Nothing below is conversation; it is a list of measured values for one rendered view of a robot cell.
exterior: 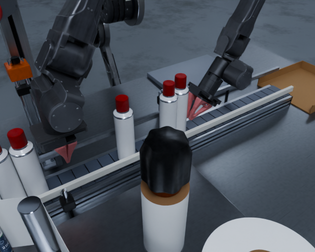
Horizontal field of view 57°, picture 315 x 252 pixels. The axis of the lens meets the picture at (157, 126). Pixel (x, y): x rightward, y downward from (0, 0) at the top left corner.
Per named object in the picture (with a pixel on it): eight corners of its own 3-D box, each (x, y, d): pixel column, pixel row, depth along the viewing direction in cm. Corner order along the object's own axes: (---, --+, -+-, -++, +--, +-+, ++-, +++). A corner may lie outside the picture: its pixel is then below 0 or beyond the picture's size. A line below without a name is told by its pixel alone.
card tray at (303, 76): (310, 114, 110) (313, 105, 107) (256, 85, 127) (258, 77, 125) (353, 91, 123) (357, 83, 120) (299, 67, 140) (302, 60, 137)
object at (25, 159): (31, 206, 71) (4, 143, 58) (26, 192, 74) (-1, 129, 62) (52, 197, 73) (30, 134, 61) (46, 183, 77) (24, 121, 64)
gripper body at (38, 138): (89, 133, 60) (83, 103, 56) (39, 151, 56) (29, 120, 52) (78, 117, 65) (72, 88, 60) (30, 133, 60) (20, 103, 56)
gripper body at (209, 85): (207, 100, 84) (222, 78, 82) (185, 86, 90) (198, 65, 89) (219, 106, 88) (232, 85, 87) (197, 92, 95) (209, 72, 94)
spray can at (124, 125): (123, 166, 82) (117, 105, 69) (114, 155, 85) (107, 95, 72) (139, 159, 84) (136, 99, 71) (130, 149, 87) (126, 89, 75)
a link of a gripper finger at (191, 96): (190, 122, 86) (207, 95, 84) (175, 111, 91) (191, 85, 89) (202, 127, 91) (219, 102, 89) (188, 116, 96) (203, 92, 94)
